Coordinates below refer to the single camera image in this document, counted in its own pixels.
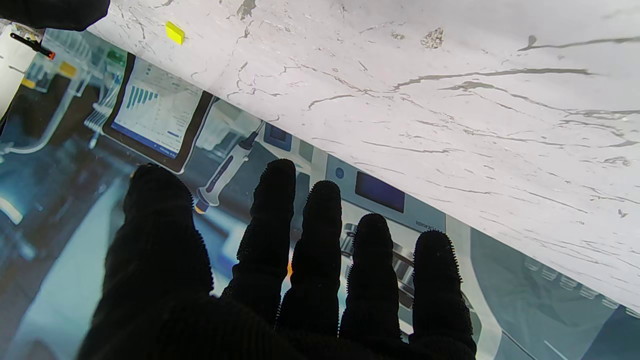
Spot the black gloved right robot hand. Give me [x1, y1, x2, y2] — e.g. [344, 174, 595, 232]
[0, 0, 111, 32]

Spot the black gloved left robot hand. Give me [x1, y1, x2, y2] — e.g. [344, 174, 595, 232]
[77, 160, 477, 360]

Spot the black rod with red tip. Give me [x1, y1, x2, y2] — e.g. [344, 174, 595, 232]
[10, 32, 56, 61]

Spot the yellow domino block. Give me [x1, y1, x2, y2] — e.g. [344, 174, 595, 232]
[165, 20, 186, 46]

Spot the printed laboratory backdrop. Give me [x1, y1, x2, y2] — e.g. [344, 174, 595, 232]
[0, 20, 640, 360]

